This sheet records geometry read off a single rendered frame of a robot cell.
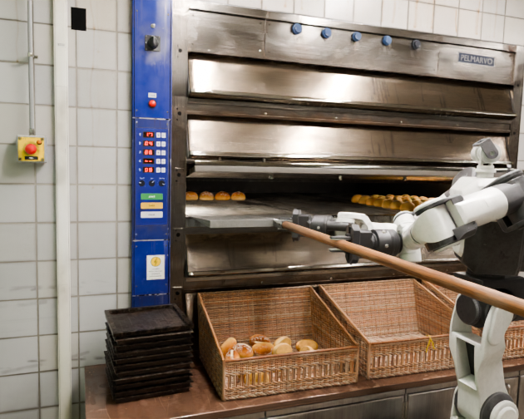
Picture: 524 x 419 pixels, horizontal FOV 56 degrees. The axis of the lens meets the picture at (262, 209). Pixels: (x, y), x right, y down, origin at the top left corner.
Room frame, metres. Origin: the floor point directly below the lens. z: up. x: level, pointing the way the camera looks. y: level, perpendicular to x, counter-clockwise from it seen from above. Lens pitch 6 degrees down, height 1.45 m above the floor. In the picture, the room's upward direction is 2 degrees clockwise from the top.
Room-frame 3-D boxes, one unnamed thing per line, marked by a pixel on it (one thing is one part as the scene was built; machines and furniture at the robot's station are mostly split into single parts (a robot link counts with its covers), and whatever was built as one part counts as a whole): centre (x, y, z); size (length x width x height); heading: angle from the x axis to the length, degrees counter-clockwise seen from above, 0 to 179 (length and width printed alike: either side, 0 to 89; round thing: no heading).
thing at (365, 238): (1.49, -0.33, 1.20); 0.12 x 0.10 x 0.13; 103
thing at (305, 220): (1.87, -0.18, 1.20); 0.12 x 0.10 x 0.13; 75
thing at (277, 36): (2.47, -0.50, 1.99); 1.80 x 0.08 x 0.21; 110
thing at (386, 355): (2.20, -0.62, 0.72); 0.56 x 0.49 x 0.28; 109
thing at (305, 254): (2.44, -0.51, 1.02); 1.79 x 0.11 x 0.19; 110
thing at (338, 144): (2.44, -0.51, 1.54); 1.79 x 0.11 x 0.19; 110
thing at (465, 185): (1.59, -0.78, 1.27); 0.34 x 0.30 x 0.36; 172
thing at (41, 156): (1.88, 0.88, 1.46); 0.10 x 0.07 x 0.10; 110
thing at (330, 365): (1.99, -0.06, 0.72); 0.56 x 0.49 x 0.28; 109
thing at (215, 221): (2.13, 0.00, 1.19); 0.55 x 0.36 x 0.03; 110
